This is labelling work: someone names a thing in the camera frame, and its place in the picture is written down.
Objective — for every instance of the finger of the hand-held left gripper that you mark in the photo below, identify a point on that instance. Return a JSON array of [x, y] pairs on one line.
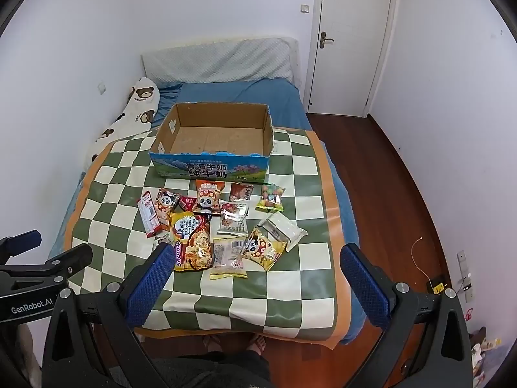
[[72, 259], [24, 242]]

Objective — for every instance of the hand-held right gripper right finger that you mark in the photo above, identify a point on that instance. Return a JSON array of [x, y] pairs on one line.
[[364, 287]]

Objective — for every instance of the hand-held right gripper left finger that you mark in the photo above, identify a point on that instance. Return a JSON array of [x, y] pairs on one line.
[[148, 285]]

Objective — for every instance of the yellow panda snack packet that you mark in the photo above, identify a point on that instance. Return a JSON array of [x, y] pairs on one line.
[[262, 248]]

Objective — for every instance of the cardboard box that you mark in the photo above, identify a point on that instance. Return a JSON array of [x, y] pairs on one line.
[[214, 137]]

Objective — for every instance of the large yellow snack bag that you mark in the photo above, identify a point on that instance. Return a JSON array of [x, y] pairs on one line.
[[194, 242]]

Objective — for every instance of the long red snack packet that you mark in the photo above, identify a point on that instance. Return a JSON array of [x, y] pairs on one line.
[[148, 214]]

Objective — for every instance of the small yellow object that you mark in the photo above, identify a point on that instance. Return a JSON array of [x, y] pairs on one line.
[[439, 288]]

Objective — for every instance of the red white panda snack packet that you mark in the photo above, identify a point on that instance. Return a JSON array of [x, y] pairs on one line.
[[166, 206]]

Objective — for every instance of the clear yellow snack packet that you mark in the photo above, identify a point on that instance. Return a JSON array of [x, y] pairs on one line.
[[228, 256]]

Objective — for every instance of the person's left foot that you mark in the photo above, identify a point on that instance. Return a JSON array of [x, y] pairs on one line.
[[212, 342]]

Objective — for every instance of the person's foot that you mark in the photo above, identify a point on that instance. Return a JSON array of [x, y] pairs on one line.
[[212, 342], [255, 343]]

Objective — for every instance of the green checkered mat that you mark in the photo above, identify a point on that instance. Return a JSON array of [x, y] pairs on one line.
[[299, 226]]

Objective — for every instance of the small red triangular snack packet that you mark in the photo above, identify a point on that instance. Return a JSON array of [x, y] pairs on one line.
[[188, 203]]

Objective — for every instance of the person's dark pants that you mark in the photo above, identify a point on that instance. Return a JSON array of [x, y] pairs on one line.
[[210, 372]]

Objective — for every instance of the orange panda snack packet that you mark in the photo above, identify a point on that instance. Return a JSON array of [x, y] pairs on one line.
[[208, 196]]

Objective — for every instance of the clear red snack packet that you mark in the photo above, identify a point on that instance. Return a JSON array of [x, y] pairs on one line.
[[233, 218]]

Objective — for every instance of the person's right foot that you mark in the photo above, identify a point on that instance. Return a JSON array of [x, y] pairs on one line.
[[255, 343]]

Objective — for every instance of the colourful candy ball packet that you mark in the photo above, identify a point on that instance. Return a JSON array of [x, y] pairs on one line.
[[270, 199]]

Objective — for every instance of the brown shrimp snack packet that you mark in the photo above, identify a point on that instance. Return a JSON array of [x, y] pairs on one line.
[[241, 192]]

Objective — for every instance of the colourful clutter pile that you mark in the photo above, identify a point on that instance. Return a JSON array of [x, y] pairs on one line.
[[482, 351]]

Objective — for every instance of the bear print pillow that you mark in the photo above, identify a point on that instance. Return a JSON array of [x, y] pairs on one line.
[[129, 117]]

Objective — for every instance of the bed with blue sheet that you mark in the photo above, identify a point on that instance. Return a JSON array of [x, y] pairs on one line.
[[282, 101]]

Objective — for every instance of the grey padded headboard cushion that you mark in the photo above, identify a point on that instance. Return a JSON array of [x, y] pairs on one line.
[[218, 60]]

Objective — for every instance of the white door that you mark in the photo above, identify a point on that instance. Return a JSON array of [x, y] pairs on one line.
[[351, 36]]

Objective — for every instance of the wall socket with plug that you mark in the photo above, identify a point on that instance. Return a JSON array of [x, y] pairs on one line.
[[465, 277]]

